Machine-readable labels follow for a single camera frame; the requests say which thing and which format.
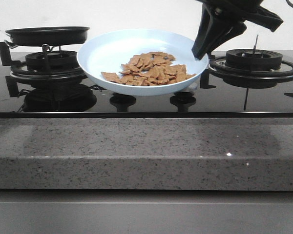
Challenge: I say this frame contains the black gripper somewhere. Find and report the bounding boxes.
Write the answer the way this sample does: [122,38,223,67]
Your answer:
[192,0,283,59]

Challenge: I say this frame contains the brown meat pieces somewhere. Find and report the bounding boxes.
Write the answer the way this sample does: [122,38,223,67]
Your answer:
[101,52,196,86]

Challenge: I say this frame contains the light blue plate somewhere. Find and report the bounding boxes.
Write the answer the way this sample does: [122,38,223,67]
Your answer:
[77,29,209,96]

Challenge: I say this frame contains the black frying pan mint handle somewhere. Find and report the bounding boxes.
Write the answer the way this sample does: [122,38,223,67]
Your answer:
[5,26,90,47]

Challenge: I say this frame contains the black right gas burner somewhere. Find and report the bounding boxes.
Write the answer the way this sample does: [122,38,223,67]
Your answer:
[225,49,283,71]

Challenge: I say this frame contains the black gas burner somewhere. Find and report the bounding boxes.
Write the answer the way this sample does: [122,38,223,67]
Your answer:
[25,51,79,71]
[225,49,283,71]

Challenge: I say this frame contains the black right pan support grate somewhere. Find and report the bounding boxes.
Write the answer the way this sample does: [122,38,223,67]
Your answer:
[199,35,293,90]

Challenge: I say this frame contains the black pan support grate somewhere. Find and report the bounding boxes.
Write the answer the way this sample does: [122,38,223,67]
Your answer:
[0,42,86,83]
[199,35,293,90]

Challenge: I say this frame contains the silver right stove knob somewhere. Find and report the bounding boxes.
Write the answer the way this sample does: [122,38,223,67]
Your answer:
[179,82,198,93]

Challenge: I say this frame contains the black left gas burner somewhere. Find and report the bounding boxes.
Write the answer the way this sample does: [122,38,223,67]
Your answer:
[25,51,79,71]

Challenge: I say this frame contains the black glass gas cooktop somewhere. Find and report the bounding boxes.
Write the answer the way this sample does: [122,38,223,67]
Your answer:
[0,59,293,118]

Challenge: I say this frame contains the black left pan support grate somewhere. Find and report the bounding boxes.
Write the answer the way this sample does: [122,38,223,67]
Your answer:
[0,42,86,83]

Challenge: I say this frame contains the grey cabinet front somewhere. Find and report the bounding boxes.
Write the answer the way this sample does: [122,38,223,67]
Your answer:
[0,190,293,234]

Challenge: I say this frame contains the wire pan reducer stand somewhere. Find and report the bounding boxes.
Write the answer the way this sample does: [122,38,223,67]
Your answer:
[3,40,62,52]

